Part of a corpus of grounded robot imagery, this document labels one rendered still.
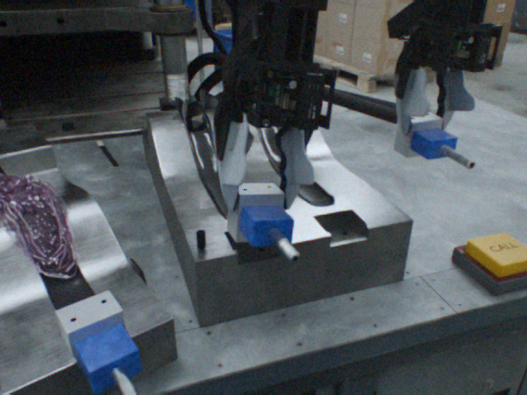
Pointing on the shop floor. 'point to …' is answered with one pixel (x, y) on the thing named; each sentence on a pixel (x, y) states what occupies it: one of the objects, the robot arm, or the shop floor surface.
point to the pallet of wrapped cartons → (360, 42)
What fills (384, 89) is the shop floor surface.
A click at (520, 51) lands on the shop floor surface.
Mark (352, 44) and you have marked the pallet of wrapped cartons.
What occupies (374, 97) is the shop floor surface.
